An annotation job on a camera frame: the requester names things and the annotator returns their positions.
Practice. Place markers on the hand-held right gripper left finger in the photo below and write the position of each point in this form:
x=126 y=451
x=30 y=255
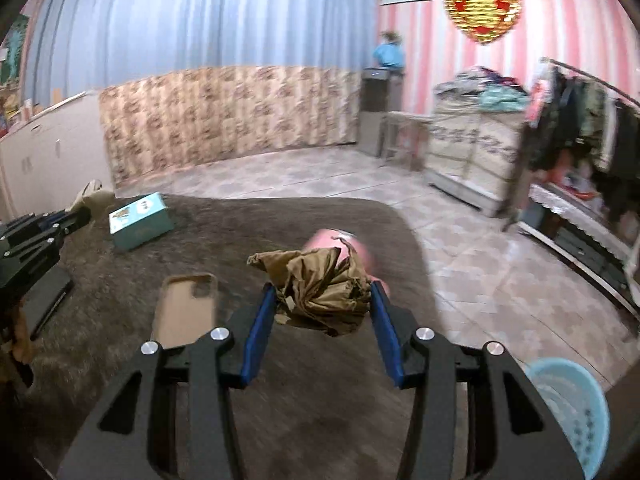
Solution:
x=257 y=340

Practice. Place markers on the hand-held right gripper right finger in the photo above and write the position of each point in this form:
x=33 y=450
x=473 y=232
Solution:
x=390 y=335

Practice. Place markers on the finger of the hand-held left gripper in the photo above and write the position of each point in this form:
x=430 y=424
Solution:
x=62 y=216
x=72 y=227

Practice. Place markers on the brown paper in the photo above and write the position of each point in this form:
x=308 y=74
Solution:
x=320 y=280

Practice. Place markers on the light blue plastic basket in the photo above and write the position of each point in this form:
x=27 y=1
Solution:
x=570 y=410

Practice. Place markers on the black flat device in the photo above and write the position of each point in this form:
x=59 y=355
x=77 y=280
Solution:
x=47 y=305

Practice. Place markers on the white cabinet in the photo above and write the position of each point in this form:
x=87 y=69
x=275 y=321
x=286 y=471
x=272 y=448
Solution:
x=50 y=150

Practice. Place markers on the teal cardboard box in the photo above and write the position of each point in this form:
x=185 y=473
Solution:
x=140 y=222

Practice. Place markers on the brown phone case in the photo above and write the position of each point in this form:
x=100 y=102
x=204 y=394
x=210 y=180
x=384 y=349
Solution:
x=170 y=325

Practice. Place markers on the brown shaggy rug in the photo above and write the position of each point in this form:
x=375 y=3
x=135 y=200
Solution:
x=325 y=410

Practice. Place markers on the pink pig-shaped pot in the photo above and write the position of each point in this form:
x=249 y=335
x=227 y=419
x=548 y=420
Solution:
x=325 y=240

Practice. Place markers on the cabinet under patterned cloth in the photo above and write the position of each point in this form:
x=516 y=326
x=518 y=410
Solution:
x=475 y=155

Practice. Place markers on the blue and floral curtain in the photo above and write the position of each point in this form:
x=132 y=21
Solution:
x=200 y=60

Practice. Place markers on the low table with lace cloth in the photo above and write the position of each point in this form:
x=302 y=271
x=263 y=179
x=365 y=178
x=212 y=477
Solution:
x=575 y=230

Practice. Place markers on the small metal-legged table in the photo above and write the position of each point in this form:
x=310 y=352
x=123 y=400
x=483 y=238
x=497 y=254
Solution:
x=407 y=120

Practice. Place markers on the grey water dispenser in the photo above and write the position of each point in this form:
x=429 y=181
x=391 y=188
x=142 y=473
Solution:
x=375 y=110

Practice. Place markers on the pile of clothes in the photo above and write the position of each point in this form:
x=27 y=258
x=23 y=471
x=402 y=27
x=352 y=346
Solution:
x=480 y=90

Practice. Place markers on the blue vase with plant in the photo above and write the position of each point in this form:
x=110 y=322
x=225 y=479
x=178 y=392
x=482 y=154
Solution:
x=389 y=55

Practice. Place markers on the row of hanging clothes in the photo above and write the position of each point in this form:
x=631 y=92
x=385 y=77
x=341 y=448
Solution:
x=590 y=130

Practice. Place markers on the metal clothes rack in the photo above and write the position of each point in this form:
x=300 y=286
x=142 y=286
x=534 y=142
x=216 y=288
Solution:
x=590 y=77

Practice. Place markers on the red gold heart decoration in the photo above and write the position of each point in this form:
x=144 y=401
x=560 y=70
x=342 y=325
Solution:
x=482 y=10

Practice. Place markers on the green wall poster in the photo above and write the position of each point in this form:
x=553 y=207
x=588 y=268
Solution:
x=12 y=55

